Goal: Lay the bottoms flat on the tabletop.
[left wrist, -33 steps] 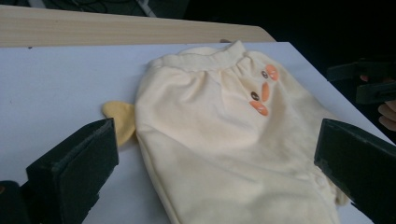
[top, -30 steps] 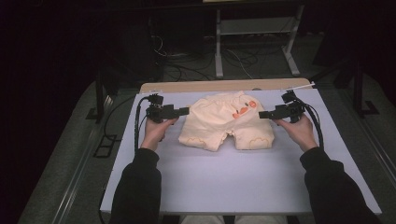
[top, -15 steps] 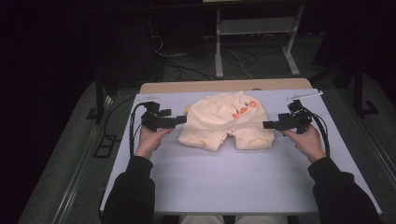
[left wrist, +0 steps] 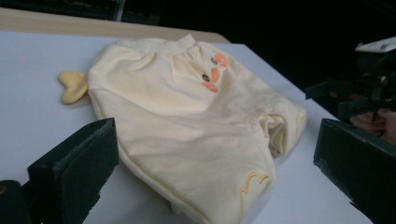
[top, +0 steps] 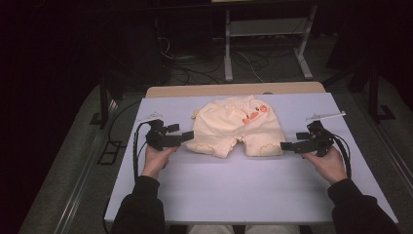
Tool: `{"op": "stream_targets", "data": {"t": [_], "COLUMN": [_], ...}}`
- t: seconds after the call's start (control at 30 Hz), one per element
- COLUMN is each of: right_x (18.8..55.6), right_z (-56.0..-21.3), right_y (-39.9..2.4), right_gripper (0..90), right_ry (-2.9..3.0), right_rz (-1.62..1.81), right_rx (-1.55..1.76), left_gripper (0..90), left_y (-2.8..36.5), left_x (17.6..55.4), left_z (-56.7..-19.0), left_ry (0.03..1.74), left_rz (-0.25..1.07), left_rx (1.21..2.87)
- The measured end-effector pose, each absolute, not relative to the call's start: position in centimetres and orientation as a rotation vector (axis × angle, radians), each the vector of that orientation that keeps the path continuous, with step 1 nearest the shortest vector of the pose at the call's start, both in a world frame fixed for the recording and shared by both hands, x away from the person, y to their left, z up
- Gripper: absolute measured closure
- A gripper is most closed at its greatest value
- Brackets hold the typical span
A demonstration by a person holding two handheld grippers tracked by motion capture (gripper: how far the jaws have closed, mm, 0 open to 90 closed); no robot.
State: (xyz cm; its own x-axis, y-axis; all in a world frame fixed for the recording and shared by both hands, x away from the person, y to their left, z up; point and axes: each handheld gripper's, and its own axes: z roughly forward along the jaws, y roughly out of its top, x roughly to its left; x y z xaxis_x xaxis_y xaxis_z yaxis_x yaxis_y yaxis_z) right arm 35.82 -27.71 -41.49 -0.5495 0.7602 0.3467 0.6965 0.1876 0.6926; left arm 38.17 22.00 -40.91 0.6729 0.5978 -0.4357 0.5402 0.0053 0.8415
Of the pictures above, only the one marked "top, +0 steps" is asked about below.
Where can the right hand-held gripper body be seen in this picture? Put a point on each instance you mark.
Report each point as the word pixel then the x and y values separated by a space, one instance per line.
pixel 319 141

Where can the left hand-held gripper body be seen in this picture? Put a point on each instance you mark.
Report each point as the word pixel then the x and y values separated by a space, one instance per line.
pixel 160 138

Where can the cream baby shorts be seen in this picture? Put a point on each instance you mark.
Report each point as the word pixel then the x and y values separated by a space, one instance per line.
pixel 233 128

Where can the person's left hand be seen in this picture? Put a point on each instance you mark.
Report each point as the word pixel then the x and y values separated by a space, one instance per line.
pixel 156 162

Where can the person's right hand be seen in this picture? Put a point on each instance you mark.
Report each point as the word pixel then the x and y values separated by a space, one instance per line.
pixel 329 167

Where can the black metal stand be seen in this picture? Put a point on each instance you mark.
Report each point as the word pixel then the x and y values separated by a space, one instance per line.
pixel 104 104
pixel 373 94

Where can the white metal stand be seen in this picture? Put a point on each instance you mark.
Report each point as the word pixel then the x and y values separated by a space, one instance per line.
pixel 228 48

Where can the black floor bracket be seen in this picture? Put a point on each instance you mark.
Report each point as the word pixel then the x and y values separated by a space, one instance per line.
pixel 101 159

